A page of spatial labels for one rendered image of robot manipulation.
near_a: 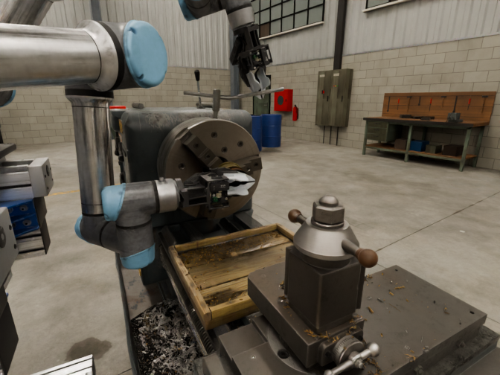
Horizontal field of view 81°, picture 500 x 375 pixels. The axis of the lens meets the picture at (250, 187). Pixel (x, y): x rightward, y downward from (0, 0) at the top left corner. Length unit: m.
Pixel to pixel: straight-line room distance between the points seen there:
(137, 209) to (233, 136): 0.39
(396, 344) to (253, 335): 0.20
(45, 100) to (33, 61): 10.35
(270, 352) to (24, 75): 0.50
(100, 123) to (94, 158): 0.08
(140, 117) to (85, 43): 0.46
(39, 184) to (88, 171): 0.28
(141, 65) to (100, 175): 0.28
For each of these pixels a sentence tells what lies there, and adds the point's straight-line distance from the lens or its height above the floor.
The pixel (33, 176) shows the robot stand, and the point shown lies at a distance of 1.01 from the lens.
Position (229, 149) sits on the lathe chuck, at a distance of 0.91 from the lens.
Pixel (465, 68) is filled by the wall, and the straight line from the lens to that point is 7.48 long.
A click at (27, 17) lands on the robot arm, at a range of 1.09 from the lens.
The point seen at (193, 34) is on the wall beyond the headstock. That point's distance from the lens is 12.22.
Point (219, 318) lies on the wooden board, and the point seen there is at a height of 0.88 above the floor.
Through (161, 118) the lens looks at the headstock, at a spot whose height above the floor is 1.23.
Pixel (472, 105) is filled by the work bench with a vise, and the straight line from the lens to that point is 7.32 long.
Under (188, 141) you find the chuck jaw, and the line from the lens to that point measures 0.83.
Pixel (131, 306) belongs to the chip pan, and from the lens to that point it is 1.28.
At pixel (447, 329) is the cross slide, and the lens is 0.56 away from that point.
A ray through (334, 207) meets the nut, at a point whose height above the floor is 1.17.
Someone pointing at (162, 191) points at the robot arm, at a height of 1.10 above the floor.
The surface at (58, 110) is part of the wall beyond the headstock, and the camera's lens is 10.89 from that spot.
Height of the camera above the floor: 1.29
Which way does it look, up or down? 17 degrees down
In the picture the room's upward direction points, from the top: straight up
